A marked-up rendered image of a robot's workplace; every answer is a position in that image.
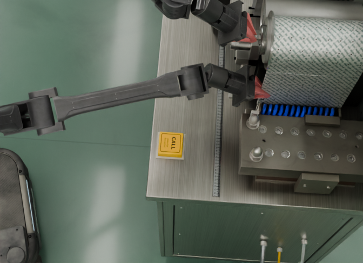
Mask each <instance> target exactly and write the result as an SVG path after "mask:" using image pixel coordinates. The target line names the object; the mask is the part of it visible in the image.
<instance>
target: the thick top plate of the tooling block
mask: <svg viewBox="0 0 363 263"><path fill-rule="evenodd" d="M249 117H250V114H248V113H242V115H241V120H240V131H239V173H238V174H243V175H252V176H268V177H284V178H299V177H300V175H301V173H318V174H335V175H339V181H348V182H357V183H363V121H354V120H340V126H339V127H330V126H314V125H304V117H289V116H273V115H264V114H260V115H259V120H260V122H259V127H258V128H257V129H255V130H251V129H249V128H248V127H247V125H246V121H247V120H248V119H249ZM255 147H260V148H261V149H262V151H263V158H262V160H261V161H259V162H253V161H252V160H251V159H250V157H249V154H250V152H251V151H252V150H253V148H255Z"/></svg>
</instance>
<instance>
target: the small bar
mask: <svg viewBox="0 0 363 263"><path fill-rule="evenodd" d="M304 125H314V126H330V127H339V126H340V117H333V116H317V115H308V114H306V115H305V116H304Z"/></svg>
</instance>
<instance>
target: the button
mask: <svg viewBox="0 0 363 263"><path fill-rule="evenodd" d="M182 150H183V133H174V132H160V133H159V145H158V156H163V157H179V158H181V157H182Z"/></svg>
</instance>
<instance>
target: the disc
mask: <svg viewBox="0 0 363 263"><path fill-rule="evenodd" d="M268 17H270V18H271V45H270V52H269V56H268V60H267V63H264V68H265V70H268V68H269V66H270V63H271V58H272V51H273V42H274V12H273V11H272V10H271V11H270V12H269V14H268Z"/></svg>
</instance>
